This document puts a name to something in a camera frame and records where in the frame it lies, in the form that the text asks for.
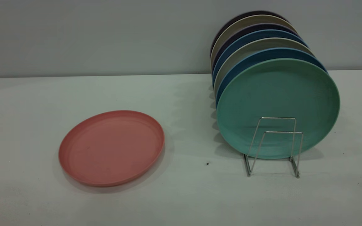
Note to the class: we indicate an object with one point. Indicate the pink plastic plate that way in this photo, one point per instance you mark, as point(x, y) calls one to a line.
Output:
point(112, 147)

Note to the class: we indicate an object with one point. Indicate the green plastic plate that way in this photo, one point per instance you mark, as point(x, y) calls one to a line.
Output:
point(278, 94)

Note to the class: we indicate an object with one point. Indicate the blue plastic plate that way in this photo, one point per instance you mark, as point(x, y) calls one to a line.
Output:
point(262, 53)
point(256, 34)

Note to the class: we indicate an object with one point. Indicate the beige plastic plate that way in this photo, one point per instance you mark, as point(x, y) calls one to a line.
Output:
point(256, 44)
point(250, 19)

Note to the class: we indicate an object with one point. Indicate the purple plastic plate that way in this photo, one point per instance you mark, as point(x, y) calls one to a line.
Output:
point(240, 15)
point(253, 27)

